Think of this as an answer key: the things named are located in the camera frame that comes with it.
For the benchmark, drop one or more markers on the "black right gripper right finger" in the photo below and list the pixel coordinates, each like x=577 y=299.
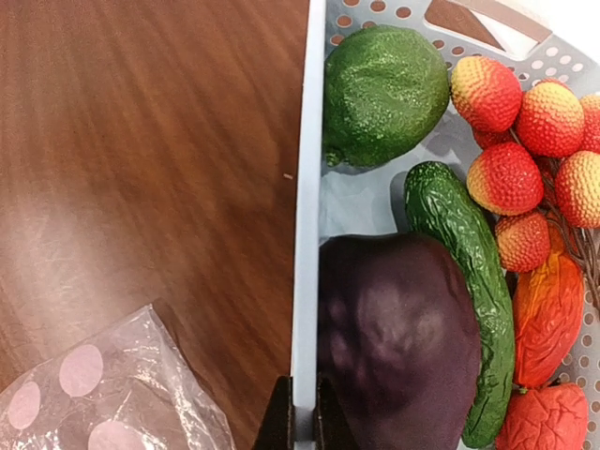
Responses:
x=331 y=429

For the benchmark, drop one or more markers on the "clear polka dot zip bag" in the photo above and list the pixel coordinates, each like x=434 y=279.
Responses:
x=127 y=387

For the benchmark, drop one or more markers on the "green avocado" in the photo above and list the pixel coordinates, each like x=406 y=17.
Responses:
x=385 y=89

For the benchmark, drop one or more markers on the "light blue plastic basket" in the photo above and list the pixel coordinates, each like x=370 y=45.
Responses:
x=532 y=38

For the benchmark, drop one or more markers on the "purple eggplant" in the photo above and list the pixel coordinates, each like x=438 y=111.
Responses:
x=398 y=339

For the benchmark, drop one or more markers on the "green cucumber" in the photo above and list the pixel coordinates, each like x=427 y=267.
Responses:
x=437 y=203

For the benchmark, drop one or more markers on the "red lychee bunch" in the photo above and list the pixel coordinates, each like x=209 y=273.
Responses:
x=539 y=166

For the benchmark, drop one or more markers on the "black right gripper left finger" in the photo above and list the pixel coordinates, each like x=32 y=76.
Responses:
x=276 y=429

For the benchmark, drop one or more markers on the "red bell pepper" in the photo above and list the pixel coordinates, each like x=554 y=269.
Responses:
x=552 y=418

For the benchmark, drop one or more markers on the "orange red chili pepper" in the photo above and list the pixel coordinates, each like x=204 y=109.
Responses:
x=548 y=308

